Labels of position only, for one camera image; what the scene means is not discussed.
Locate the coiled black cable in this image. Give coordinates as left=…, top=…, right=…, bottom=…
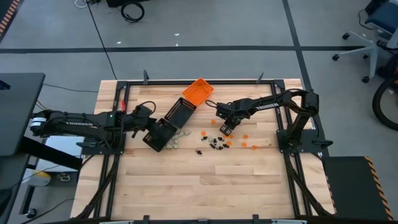
left=120, top=1, right=146, bottom=24

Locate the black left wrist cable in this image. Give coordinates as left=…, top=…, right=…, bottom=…
left=136, top=100, right=157, bottom=118

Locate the black vacuum hose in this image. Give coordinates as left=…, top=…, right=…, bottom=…
left=371, top=76, right=398, bottom=132

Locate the black hazard-striped floor mat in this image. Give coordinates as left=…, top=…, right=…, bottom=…
left=0, top=0, right=21, bottom=37

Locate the black desk crossbeam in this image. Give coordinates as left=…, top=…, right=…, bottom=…
left=18, top=136, right=84, bottom=171

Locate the white box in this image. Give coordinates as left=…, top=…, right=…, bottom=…
left=34, top=135, right=84, bottom=172

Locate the blue white office chair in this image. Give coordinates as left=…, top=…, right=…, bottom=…
left=331, top=0, right=398, bottom=83

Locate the black hazard-striped platform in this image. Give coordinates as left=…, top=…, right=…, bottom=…
left=322, top=155, right=395, bottom=222

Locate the thin black desk cable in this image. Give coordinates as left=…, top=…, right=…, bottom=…
left=42, top=82, right=100, bottom=94

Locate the black plastic mesh basket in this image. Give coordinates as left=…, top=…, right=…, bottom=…
left=164, top=97, right=198, bottom=129
left=142, top=117, right=178, bottom=153

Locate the black desk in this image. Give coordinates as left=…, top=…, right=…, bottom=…
left=0, top=73, right=46, bottom=157

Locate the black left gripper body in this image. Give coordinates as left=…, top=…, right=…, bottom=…
left=123, top=104, right=157, bottom=132

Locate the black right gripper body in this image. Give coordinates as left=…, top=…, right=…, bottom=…
left=216, top=101, right=251, bottom=125

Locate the white yellow plastic item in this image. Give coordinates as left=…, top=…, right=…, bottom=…
left=22, top=170, right=52, bottom=187

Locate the orange plastic mesh basket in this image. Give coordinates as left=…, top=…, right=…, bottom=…
left=182, top=77, right=215, bottom=107

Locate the long black floor cable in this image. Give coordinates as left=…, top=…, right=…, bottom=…
left=85, top=0, right=118, bottom=81

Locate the black equipment case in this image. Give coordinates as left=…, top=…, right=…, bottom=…
left=105, top=0, right=150, bottom=8

